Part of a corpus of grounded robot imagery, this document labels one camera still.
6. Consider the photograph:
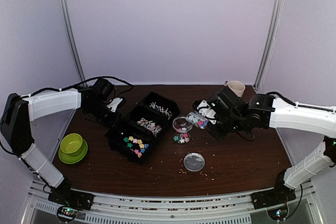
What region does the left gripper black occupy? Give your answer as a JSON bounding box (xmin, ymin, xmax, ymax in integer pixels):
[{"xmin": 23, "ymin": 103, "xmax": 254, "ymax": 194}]
[{"xmin": 85, "ymin": 100, "xmax": 123, "ymax": 129}]

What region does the metal scoop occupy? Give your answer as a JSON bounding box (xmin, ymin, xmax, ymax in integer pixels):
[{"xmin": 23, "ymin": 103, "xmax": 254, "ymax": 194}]
[{"xmin": 186, "ymin": 111, "xmax": 208, "ymax": 130}]

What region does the clear plastic jar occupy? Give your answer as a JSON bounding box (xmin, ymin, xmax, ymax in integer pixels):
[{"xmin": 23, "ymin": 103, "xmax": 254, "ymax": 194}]
[{"xmin": 172, "ymin": 115, "xmax": 193, "ymax": 144}]

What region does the black three-compartment candy tray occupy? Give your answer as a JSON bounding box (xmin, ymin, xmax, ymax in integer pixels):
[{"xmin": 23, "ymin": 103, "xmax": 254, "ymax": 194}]
[{"xmin": 105, "ymin": 92, "xmax": 180, "ymax": 165}]

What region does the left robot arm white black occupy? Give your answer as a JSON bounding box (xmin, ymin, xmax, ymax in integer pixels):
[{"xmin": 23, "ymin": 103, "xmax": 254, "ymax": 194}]
[{"xmin": 1, "ymin": 76, "xmax": 125, "ymax": 205}]

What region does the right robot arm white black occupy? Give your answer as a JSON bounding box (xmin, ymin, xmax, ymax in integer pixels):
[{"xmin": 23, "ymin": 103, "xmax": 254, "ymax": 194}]
[{"xmin": 193, "ymin": 87, "xmax": 335, "ymax": 204}]

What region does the ceramic mug coral pattern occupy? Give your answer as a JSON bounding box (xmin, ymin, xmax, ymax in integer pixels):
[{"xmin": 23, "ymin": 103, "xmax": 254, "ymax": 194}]
[{"xmin": 224, "ymin": 80, "xmax": 246, "ymax": 98}]

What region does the green bowl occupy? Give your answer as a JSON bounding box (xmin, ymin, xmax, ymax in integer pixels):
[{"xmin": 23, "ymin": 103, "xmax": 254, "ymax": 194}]
[{"xmin": 60, "ymin": 133, "xmax": 83, "ymax": 156}]

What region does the round metal jar lid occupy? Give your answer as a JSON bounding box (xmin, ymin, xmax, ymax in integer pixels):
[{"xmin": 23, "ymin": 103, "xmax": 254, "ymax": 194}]
[{"xmin": 183, "ymin": 153, "xmax": 205, "ymax": 172}]

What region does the green plate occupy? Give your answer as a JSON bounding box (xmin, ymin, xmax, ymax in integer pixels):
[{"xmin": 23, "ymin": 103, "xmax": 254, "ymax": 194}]
[{"xmin": 58, "ymin": 140, "xmax": 88, "ymax": 165}]

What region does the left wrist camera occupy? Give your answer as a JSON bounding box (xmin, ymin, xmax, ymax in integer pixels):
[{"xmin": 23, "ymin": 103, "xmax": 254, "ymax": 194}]
[{"xmin": 107, "ymin": 97, "xmax": 124, "ymax": 112}]

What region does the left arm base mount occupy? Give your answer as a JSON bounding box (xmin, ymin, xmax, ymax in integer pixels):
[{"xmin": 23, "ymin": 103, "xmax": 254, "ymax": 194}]
[{"xmin": 48, "ymin": 180, "xmax": 94, "ymax": 210}]

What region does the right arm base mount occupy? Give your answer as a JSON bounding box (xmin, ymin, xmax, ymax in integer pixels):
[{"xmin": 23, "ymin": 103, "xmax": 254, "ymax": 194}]
[{"xmin": 250, "ymin": 180, "xmax": 296, "ymax": 209}]

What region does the left aluminium frame post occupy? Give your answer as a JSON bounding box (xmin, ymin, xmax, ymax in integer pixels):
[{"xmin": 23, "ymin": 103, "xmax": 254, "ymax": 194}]
[{"xmin": 60, "ymin": 0, "xmax": 85, "ymax": 81}]

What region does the aluminium frame post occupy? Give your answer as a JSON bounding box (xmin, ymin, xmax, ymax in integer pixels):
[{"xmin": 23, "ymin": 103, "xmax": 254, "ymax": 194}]
[
  {"xmin": 60, "ymin": 0, "xmax": 85, "ymax": 81},
  {"xmin": 254, "ymin": 0, "xmax": 284, "ymax": 93}
]

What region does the right aluminium frame post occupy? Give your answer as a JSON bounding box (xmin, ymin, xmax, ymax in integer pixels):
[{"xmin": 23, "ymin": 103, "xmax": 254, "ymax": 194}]
[{"xmin": 254, "ymin": 0, "xmax": 284, "ymax": 93}]

